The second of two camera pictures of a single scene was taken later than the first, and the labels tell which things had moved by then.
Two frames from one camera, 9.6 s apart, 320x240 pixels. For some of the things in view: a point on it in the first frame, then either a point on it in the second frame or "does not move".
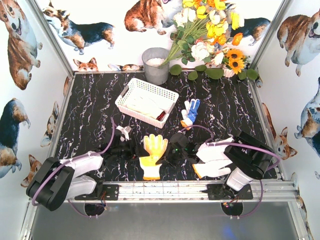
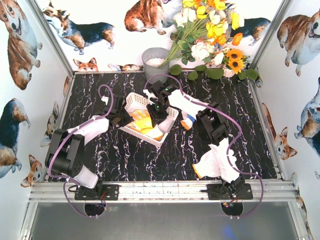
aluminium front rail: (195, 191) does not move
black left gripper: (135, 150) → (122, 118)
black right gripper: (169, 153) → (157, 115)
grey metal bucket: (155, 74) does not move
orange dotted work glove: (155, 146) → (142, 122)
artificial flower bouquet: (203, 30) does not move
